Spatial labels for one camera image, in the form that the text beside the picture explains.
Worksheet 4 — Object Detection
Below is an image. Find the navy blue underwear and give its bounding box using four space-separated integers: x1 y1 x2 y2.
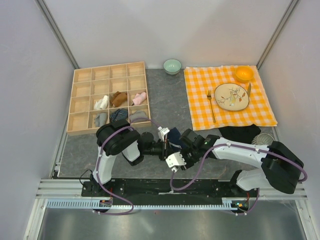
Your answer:
166 127 187 154

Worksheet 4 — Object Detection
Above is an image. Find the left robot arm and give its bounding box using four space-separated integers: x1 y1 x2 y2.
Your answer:
92 119 174 197

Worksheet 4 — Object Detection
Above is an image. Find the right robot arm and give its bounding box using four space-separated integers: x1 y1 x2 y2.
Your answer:
180 129 305 197

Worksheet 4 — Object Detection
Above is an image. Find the striped navy rolled cloth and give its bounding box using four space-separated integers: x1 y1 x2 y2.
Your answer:
109 108 129 123

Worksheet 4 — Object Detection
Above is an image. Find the pink rolled cloth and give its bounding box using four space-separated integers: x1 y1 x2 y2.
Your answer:
132 91 147 106

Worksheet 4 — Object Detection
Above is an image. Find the black cloth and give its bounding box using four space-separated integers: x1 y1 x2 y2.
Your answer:
219 124 261 144

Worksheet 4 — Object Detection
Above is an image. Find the gold fork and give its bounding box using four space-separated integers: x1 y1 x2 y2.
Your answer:
206 90 216 123

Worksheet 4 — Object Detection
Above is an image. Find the brown rolled cloth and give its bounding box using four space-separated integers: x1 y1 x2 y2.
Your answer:
110 91 128 108

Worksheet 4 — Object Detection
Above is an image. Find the light grey rolled cloth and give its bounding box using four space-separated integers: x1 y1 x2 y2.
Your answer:
94 112 108 128

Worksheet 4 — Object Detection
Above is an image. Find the beige decorated plate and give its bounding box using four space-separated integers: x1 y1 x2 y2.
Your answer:
214 83 250 112

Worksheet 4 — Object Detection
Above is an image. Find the white rolled cloth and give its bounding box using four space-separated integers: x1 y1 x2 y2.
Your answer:
93 95 109 111

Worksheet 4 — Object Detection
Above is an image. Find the orange checkered tablecloth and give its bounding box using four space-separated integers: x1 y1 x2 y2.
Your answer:
184 65 278 131

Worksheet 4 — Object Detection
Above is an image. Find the green ceramic bowl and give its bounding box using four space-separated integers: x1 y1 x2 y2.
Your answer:
163 59 182 75

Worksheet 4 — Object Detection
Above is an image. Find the wooden compartment tray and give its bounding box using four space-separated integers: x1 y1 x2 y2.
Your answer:
66 61 151 136

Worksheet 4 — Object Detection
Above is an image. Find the gold knife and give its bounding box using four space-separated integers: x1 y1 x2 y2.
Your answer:
247 83 252 98

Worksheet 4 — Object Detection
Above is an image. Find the orange bowl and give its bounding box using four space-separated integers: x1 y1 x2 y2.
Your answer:
234 65 254 83

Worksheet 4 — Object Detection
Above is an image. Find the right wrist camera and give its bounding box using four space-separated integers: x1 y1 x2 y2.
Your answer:
165 152 187 173

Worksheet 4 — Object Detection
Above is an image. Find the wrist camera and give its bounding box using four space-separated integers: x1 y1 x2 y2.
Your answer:
157 126 170 142
165 152 187 173

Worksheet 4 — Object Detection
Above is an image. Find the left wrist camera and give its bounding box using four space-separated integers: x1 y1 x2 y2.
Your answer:
157 126 170 142

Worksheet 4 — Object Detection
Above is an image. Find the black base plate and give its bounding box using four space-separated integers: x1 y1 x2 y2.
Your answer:
81 177 258 202

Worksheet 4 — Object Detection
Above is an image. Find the white cable duct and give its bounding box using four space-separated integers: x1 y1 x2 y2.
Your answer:
46 198 238 211

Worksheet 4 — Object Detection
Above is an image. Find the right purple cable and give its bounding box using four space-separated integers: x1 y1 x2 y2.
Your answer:
169 143 308 217

